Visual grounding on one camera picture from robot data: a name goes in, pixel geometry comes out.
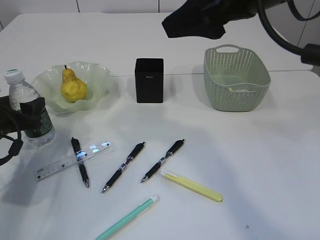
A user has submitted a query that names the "clear plastic ruler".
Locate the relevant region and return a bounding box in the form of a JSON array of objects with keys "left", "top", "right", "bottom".
[{"left": 34, "top": 141, "right": 115, "bottom": 182}]

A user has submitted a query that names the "grey-green woven plastic basket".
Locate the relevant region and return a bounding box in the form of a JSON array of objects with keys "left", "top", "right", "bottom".
[{"left": 203, "top": 44, "right": 271, "bottom": 112}]

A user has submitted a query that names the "black gel pen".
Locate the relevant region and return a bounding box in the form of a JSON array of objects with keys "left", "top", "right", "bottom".
[
  {"left": 101, "top": 142, "right": 145, "bottom": 194},
  {"left": 140, "top": 139, "right": 185, "bottom": 183}
]

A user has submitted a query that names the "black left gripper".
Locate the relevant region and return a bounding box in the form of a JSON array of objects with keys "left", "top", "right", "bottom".
[{"left": 0, "top": 96, "right": 46, "bottom": 135}]

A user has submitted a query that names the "yellow utility knife pen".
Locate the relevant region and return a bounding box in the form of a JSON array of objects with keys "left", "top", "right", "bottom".
[{"left": 160, "top": 169, "right": 224, "bottom": 203}]

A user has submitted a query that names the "mint green pen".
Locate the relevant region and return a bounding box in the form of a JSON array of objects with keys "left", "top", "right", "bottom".
[{"left": 96, "top": 195, "right": 160, "bottom": 240}]

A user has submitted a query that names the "black pen under ruler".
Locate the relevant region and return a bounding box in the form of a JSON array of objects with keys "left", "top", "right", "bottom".
[{"left": 71, "top": 137, "right": 90, "bottom": 188}]

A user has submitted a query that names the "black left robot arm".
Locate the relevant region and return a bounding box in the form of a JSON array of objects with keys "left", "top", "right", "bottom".
[{"left": 0, "top": 95, "right": 45, "bottom": 165}]

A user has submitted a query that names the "black square pen holder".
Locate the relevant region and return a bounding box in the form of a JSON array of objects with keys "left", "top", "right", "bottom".
[{"left": 134, "top": 58, "right": 164, "bottom": 103}]

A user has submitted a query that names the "black gel pen middle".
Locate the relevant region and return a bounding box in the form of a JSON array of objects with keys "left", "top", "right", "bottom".
[{"left": 101, "top": 142, "right": 145, "bottom": 194}]

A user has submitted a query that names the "clear plastic water bottle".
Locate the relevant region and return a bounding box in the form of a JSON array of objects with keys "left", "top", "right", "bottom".
[{"left": 4, "top": 68, "right": 55, "bottom": 147}]

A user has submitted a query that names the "black gel pen right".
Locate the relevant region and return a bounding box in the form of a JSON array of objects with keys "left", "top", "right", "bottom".
[{"left": 140, "top": 139, "right": 185, "bottom": 183}]

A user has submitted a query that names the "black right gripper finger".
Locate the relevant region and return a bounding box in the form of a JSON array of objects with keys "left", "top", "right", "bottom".
[{"left": 161, "top": 0, "right": 226, "bottom": 40}]

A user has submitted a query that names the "yellow packaging paper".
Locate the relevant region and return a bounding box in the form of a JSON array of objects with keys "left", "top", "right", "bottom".
[{"left": 228, "top": 84, "right": 256, "bottom": 93}]

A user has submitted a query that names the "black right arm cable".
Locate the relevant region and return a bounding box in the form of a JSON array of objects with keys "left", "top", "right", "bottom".
[{"left": 257, "top": 0, "right": 320, "bottom": 67}]

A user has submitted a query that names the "yellow pear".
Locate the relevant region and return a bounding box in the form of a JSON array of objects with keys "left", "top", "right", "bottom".
[{"left": 60, "top": 65, "right": 87, "bottom": 103}]

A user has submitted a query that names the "pale green glass plate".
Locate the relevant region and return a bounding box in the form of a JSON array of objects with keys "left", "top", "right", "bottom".
[{"left": 31, "top": 61, "right": 111, "bottom": 115}]

